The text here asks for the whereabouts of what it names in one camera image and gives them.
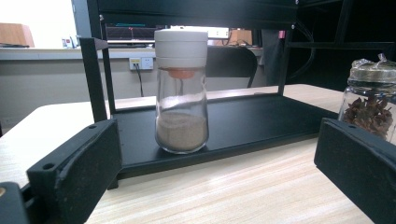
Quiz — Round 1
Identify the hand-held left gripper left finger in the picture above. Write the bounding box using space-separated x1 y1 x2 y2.
26 119 123 224

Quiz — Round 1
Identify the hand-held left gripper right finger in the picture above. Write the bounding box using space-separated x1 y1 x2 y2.
313 117 396 224

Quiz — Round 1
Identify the glass jar of star anise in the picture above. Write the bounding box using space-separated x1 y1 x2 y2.
337 53 396 146

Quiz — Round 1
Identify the white-lidded glass powder jar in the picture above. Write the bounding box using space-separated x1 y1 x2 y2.
153 28 209 155

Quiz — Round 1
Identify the black metal shelf rack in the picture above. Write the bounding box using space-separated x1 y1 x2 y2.
78 0 396 190

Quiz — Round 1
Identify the grey counter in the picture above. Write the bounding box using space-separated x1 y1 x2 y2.
0 47 157 62

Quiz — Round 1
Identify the dark-screen monitor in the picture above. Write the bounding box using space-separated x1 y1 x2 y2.
105 24 157 42

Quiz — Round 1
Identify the brown wooden box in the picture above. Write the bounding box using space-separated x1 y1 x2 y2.
0 22 35 49

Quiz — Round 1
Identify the black chair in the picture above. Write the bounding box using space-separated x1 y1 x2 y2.
205 45 259 89

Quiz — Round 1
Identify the brown cardboard box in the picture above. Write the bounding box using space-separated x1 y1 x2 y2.
229 29 253 47

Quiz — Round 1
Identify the white-screen monitor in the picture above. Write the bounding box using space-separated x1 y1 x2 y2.
169 25 231 40

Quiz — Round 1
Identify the black power cable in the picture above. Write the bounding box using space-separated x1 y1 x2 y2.
134 63 145 98

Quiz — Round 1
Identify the yellow-labelled wall socket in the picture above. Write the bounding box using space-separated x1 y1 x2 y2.
129 57 142 71

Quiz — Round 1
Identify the white wall socket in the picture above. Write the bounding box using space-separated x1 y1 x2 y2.
140 56 154 70

